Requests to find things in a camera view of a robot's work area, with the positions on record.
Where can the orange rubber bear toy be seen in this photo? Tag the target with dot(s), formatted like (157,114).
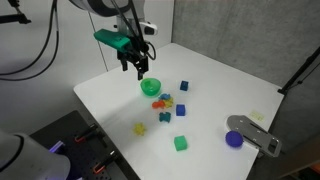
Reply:
(157,105)

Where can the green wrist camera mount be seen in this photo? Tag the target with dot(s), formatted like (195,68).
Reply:
(111,38)

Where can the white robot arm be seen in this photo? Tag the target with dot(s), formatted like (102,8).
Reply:
(100,6)

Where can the green translucent plastic bowl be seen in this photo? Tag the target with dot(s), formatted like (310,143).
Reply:
(150,89)

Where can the black perforated base board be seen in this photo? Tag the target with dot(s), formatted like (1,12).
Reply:
(73,150)

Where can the green cube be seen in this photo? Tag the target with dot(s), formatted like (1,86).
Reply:
(180,143)

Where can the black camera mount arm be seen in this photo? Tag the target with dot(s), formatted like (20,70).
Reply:
(15,16)

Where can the dark blue cube block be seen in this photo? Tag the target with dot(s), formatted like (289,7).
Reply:
(184,85)

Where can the purple ball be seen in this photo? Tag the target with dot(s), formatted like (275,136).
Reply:
(234,139)

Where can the black stand pole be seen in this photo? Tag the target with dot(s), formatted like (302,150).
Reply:
(300,71)

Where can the light blue rubber toy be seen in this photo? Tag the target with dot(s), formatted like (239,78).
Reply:
(164,96)

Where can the yellow rubber toy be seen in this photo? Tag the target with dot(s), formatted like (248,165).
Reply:
(169,102)

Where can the grey metal plate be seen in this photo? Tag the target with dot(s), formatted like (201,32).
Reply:
(256,133)

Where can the teal rubber animal toy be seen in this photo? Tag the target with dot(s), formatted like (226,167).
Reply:
(165,117)

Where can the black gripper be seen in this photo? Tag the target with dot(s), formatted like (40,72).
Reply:
(135,50)

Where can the pale yellow sticky note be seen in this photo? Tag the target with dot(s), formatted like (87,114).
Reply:
(256,115)

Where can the yellow spiky star toy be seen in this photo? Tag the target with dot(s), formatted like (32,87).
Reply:
(139,129)

